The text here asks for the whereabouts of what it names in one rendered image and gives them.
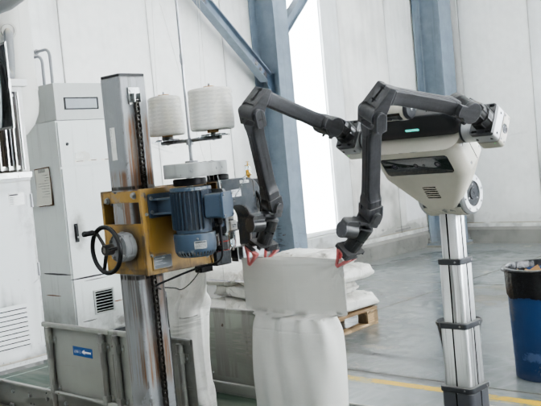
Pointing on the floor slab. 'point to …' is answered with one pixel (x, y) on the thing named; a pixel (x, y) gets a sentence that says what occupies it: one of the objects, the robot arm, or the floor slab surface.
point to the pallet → (365, 318)
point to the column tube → (136, 311)
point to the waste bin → (525, 316)
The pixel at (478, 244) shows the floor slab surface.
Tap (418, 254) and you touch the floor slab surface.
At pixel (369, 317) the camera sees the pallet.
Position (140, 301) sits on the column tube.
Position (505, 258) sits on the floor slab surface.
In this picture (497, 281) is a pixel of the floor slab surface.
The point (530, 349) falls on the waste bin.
